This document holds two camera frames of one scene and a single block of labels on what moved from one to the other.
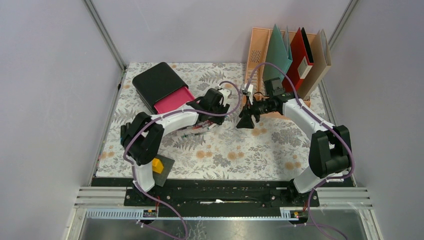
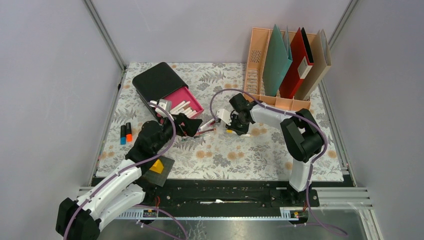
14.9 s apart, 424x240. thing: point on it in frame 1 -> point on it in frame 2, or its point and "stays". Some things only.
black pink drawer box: [161, 89] stays
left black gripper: [223, 109] -> [190, 127]
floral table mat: [274, 146] stays
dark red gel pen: [200, 126] -> [206, 131]
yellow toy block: [157, 165] stays
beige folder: [322, 62] stays
